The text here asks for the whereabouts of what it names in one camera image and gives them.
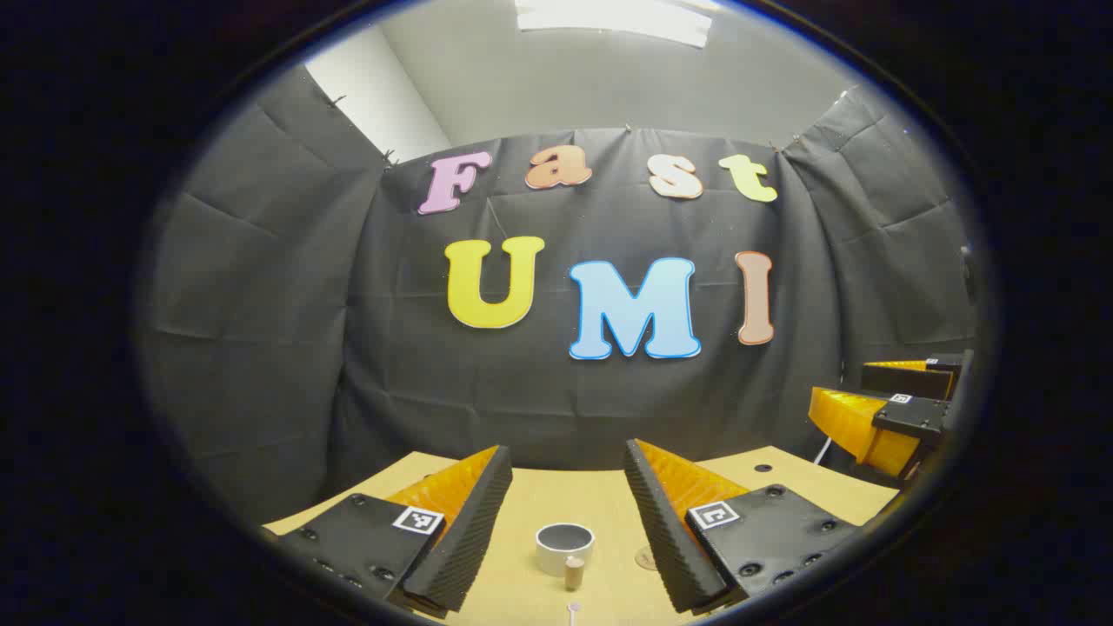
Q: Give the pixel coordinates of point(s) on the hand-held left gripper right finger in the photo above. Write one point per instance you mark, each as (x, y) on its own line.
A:
(656, 522)

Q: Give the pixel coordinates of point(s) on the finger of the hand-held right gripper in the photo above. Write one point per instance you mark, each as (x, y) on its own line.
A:
(909, 419)
(904, 379)

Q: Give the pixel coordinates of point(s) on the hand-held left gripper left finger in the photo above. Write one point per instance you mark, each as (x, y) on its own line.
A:
(469, 522)

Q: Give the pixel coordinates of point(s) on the round wooden coaster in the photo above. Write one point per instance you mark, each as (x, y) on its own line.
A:
(645, 558)

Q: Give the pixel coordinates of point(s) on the pale pink toothbrush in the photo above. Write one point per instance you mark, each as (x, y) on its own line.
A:
(573, 607)

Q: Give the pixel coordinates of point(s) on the light wooden desktop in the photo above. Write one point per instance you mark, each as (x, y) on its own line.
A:
(539, 496)

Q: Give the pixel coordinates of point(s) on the black backdrop cloth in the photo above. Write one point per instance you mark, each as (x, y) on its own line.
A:
(261, 304)

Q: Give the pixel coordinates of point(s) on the ceiling light panel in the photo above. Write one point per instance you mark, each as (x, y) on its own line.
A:
(609, 17)

